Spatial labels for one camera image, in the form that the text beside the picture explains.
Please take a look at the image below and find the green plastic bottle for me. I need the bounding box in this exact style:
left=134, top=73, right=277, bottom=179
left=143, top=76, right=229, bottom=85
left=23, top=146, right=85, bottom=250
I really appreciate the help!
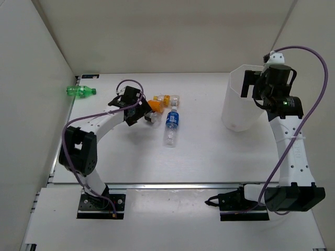
left=66, top=85, right=97, bottom=98

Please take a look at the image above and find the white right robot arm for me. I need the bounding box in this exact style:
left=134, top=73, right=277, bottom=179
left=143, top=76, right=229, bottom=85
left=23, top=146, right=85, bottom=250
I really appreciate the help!
left=205, top=65, right=326, bottom=220

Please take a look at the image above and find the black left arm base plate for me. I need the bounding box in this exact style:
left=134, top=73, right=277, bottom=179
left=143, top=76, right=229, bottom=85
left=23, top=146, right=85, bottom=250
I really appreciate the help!
left=76, top=190, right=126, bottom=220

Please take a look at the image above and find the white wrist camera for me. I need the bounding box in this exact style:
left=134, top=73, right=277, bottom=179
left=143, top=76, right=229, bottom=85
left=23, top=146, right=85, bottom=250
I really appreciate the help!
left=116, top=88, right=126, bottom=97
left=263, top=51, right=285, bottom=69

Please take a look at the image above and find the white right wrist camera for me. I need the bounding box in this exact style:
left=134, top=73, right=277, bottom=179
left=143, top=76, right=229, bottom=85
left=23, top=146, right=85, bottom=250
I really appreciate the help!
left=263, top=51, right=285, bottom=69

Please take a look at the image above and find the black label water bottle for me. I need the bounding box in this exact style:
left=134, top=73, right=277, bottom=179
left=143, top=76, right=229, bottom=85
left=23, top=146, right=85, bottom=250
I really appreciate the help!
left=144, top=110, right=162, bottom=128

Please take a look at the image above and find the white octagonal bin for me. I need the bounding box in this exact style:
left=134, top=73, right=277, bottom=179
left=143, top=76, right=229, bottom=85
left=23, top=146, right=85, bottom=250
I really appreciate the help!
left=221, top=64, right=264, bottom=132

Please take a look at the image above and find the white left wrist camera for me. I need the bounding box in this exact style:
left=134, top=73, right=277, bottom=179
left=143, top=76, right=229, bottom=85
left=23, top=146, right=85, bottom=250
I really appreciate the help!
left=116, top=88, right=126, bottom=97

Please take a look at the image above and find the yellow label clear bottle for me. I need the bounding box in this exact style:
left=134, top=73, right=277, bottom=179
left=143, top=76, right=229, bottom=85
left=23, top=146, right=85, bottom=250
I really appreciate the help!
left=153, top=95, right=180, bottom=107

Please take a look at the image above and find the dark table corner label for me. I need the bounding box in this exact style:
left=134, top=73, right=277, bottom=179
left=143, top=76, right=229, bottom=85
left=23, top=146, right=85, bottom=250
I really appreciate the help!
left=81, top=74, right=99, bottom=79

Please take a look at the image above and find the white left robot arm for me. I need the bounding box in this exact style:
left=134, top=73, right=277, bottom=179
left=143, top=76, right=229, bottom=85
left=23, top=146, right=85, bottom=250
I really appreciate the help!
left=58, top=85, right=151, bottom=210

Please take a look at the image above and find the blue label water bottle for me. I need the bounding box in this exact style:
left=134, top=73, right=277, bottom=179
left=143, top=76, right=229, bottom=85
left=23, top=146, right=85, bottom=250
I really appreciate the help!
left=163, top=106, right=180, bottom=147

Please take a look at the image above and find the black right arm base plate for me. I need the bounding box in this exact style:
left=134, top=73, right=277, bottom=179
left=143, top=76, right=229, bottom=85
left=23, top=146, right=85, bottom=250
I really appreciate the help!
left=218, top=191, right=270, bottom=222

